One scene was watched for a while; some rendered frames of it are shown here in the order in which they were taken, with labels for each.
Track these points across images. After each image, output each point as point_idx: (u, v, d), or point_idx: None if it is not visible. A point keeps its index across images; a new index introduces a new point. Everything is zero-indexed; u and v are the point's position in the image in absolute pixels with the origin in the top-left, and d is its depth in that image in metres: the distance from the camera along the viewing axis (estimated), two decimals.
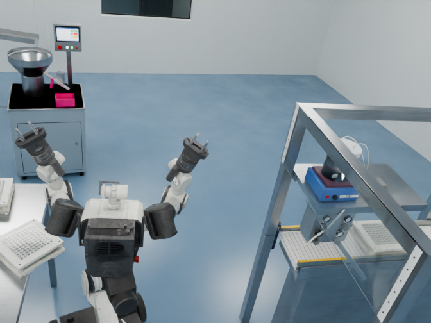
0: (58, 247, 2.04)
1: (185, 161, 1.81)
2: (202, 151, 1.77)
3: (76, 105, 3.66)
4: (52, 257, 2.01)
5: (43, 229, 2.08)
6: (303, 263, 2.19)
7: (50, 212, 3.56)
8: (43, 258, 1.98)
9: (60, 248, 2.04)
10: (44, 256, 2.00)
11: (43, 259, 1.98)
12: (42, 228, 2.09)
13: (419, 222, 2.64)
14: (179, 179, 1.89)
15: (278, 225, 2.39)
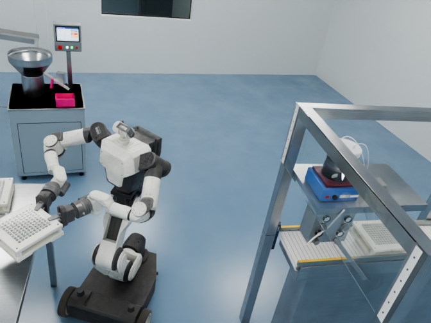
0: (57, 231, 1.98)
1: (54, 197, 2.15)
2: (42, 202, 2.07)
3: (76, 105, 3.66)
4: (50, 240, 1.95)
5: (42, 213, 2.02)
6: (303, 263, 2.19)
7: (50, 212, 3.56)
8: (42, 241, 1.92)
9: (59, 231, 1.98)
10: (43, 240, 1.94)
11: (42, 242, 1.92)
12: (40, 211, 2.02)
13: (419, 222, 2.64)
14: (64, 182, 2.24)
15: (278, 225, 2.39)
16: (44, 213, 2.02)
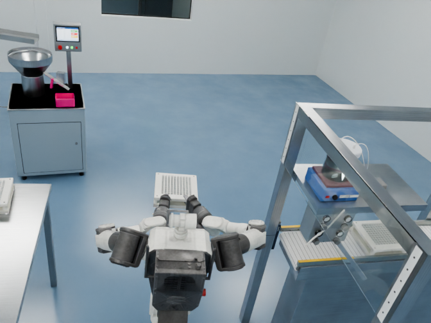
0: None
1: None
2: None
3: (76, 105, 3.66)
4: None
5: (178, 197, 2.28)
6: (303, 263, 2.19)
7: (50, 212, 3.56)
8: None
9: (154, 200, 2.28)
10: None
11: None
12: (181, 197, 2.28)
13: (419, 222, 2.64)
14: (203, 226, 2.10)
15: (278, 225, 2.39)
16: (177, 197, 2.27)
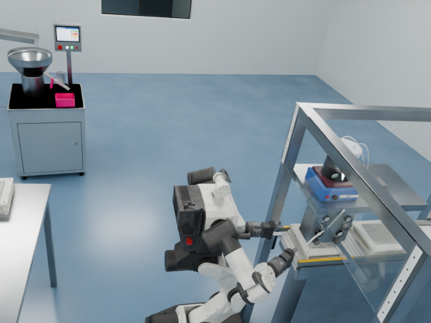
0: None
1: None
2: None
3: (76, 105, 3.66)
4: None
5: (301, 240, 2.28)
6: (303, 263, 2.19)
7: (50, 212, 3.56)
8: None
9: None
10: None
11: None
12: (303, 241, 2.27)
13: (419, 222, 2.64)
14: None
15: None
16: (299, 238, 2.28)
